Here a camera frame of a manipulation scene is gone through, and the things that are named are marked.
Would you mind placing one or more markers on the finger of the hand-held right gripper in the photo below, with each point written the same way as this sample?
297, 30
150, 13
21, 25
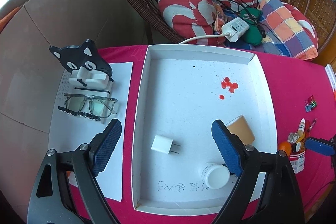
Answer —
319, 145

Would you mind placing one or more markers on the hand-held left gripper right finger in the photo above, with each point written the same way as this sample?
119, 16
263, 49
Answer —
227, 148

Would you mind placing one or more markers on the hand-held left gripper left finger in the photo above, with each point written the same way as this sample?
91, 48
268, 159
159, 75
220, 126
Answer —
107, 148

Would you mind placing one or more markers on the small yellow black object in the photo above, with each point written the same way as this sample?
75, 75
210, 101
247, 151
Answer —
301, 139

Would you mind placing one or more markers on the brown paper cup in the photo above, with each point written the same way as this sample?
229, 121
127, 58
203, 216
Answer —
242, 130

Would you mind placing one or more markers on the white red medicine box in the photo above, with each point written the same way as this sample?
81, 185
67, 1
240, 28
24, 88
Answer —
298, 163

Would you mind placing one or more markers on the white plastic bottle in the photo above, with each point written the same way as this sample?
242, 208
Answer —
216, 176

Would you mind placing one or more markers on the small orange fruit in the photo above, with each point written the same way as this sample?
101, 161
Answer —
284, 148

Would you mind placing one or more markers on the white charger plug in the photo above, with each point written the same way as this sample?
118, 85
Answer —
161, 144

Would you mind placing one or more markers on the white cardboard tray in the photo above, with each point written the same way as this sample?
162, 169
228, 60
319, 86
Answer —
183, 98

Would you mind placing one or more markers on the small red stick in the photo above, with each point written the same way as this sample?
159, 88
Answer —
311, 124

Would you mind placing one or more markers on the small dropper bottle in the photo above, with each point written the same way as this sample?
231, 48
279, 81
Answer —
302, 126

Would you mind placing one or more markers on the white crumpled wrapper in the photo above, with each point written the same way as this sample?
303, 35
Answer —
294, 137

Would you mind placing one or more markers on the white paper sheet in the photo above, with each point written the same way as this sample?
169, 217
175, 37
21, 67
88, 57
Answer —
68, 132

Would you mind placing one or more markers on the pink tablecloth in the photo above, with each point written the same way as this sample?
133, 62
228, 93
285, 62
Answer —
288, 82

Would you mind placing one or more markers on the black cat glasses holder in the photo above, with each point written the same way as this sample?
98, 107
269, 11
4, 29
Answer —
86, 56

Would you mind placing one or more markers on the green cloth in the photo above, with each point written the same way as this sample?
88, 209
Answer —
253, 37

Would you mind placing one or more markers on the white power strip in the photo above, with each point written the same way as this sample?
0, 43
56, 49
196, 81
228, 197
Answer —
236, 27

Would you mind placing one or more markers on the black power adapter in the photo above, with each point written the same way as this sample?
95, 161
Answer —
262, 32

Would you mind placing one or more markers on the plaid cushion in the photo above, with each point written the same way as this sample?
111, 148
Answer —
286, 27

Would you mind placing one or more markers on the rounded red white cushion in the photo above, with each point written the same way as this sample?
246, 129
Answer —
181, 8

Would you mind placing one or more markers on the orange object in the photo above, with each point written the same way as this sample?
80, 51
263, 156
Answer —
8, 19

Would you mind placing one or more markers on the grey frame glasses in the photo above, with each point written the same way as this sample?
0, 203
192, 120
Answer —
97, 109

